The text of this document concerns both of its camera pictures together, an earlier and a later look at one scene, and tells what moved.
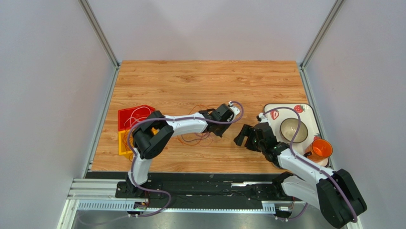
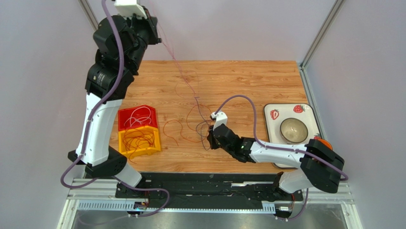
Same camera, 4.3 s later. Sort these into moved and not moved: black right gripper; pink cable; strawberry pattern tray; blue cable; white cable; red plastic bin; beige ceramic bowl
Moved: blue cable; pink cable; black right gripper
Not moved: strawberry pattern tray; beige ceramic bowl; red plastic bin; white cable
